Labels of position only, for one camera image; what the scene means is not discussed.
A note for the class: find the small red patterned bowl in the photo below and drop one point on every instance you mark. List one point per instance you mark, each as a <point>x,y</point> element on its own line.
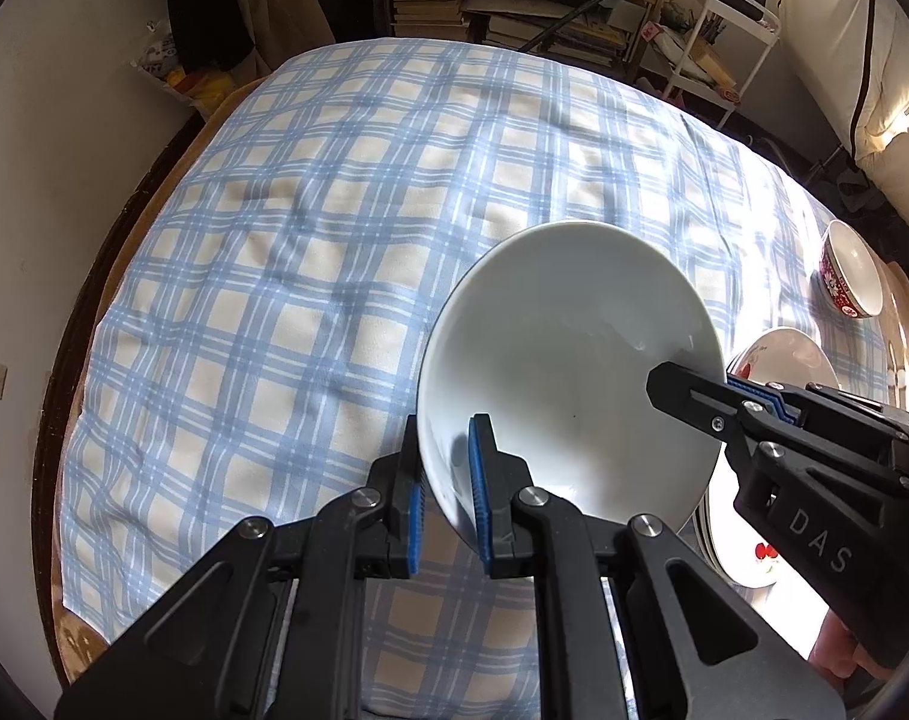
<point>855,270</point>

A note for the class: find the white utility cart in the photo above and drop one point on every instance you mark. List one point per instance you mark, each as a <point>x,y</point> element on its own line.
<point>717,52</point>

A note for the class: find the stack of books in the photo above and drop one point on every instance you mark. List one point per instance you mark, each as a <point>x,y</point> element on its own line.
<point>428,7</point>

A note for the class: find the printed bag on floor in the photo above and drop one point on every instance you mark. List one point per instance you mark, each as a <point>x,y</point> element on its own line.
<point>177,71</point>

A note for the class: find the pile of papers and books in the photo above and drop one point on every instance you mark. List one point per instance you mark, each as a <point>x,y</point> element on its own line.
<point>544,15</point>

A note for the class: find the wooden table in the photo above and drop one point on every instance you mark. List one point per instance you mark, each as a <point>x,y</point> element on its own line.
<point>75,649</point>

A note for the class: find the large white bowl orange label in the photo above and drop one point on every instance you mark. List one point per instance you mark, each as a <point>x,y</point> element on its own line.
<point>559,330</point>

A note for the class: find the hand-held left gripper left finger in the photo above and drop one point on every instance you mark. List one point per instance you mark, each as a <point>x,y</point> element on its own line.
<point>415,532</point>

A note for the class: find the white fabric storage bag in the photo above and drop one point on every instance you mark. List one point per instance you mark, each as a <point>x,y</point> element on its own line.
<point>874,75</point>

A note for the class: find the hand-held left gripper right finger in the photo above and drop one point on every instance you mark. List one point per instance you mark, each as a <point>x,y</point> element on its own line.
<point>480,495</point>

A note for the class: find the dark hanging clothes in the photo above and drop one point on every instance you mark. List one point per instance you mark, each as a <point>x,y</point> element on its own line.
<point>207,0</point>

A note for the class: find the person's right hand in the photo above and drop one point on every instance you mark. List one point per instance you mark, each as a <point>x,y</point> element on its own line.
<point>837,649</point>

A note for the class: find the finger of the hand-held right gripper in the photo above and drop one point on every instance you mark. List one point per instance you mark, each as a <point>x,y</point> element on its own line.
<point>769,397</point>
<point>687,390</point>

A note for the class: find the white cherry print plate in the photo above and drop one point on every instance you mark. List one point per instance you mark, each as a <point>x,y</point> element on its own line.
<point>788,360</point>
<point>713,549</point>
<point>703,532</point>

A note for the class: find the beige hanging garment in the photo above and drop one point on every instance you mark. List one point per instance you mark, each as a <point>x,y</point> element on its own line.
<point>282,0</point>

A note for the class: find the blue checkered tablecloth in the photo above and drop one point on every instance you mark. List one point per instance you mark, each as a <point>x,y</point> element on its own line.
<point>274,277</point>

